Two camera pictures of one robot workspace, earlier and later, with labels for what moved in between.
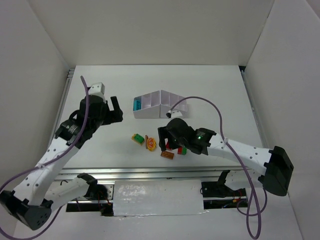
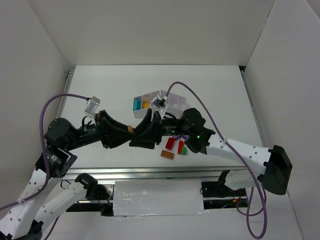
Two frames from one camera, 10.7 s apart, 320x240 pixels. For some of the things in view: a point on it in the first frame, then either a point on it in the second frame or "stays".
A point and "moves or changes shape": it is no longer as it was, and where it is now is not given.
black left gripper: (111, 114) -> (102, 128)
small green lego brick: (184, 150) stays
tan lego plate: (146, 138) moves or changes shape
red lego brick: (167, 146) stays
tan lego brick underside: (167, 154) stays
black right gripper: (163, 138) -> (157, 128)
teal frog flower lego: (137, 104) stays
